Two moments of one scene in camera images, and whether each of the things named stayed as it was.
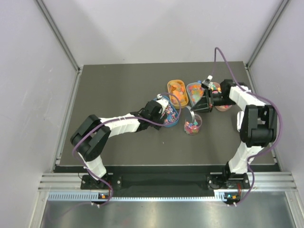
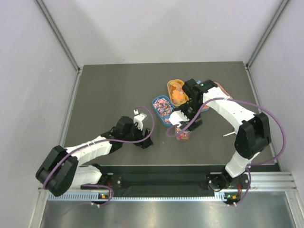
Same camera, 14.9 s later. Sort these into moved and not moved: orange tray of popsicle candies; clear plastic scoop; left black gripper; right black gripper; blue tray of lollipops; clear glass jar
Moved: clear plastic scoop; left black gripper; clear glass jar; right black gripper
Not moved: orange tray of popsicle candies; blue tray of lollipops
